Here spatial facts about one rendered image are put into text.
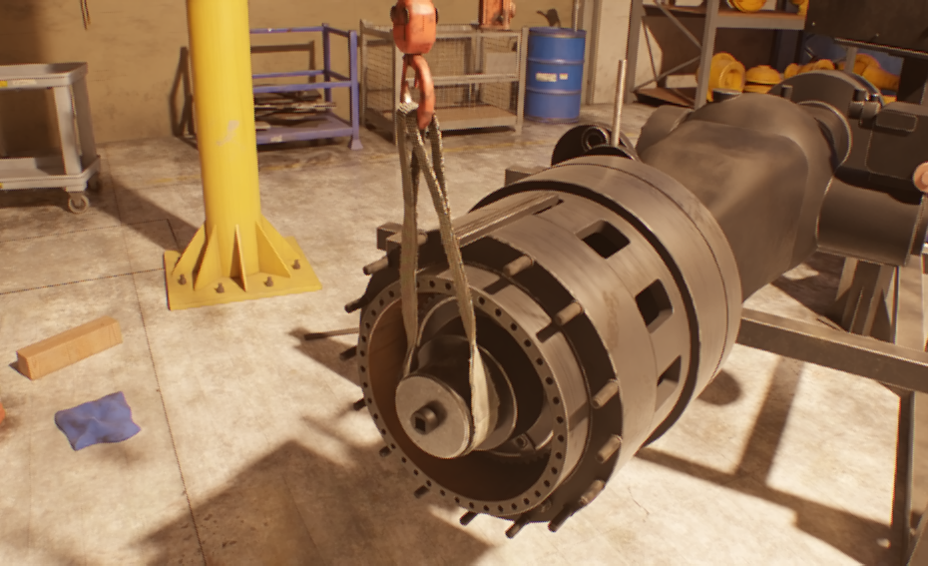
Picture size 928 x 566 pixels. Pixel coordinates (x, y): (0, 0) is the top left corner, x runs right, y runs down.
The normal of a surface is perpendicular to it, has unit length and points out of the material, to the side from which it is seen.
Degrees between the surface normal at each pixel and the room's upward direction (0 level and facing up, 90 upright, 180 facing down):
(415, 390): 90
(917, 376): 90
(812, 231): 101
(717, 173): 27
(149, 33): 90
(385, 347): 94
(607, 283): 41
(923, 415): 0
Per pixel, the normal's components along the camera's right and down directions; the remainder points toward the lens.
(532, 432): -0.59, 0.31
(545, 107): -0.37, 0.37
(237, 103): 0.66, 0.33
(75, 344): 0.82, 0.25
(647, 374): 0.79, -0.02
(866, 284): -0.89, 0.16
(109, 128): 0.46, 0.37
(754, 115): -0.25, -0.54
